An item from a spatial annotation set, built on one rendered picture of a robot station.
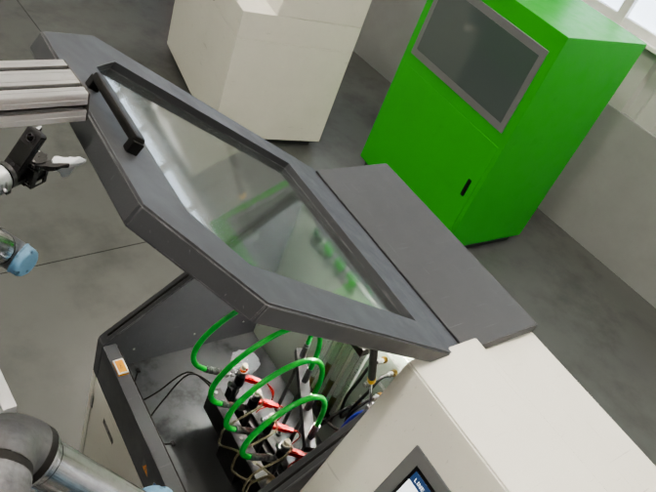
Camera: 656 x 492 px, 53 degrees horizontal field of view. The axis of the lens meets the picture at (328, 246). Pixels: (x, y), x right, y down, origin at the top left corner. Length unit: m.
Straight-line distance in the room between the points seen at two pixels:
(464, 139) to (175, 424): 2.79
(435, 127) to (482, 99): 0.42
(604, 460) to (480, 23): 3.00
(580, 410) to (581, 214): 3.88
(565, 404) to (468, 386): 0.33
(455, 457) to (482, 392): 0.16
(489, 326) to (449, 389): 0.33
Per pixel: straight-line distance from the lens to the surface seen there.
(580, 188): 5.48
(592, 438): 1.68
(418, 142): 4.51
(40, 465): 1.05
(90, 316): 3.35
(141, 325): 2.01
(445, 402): 1.39
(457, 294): 1.73
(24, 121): 0.95
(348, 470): 1.58
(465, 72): 4.23
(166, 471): 1.82
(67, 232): 3.76
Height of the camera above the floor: 2.52
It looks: 38 degrees down
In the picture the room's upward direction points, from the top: 24 degrees clockwise
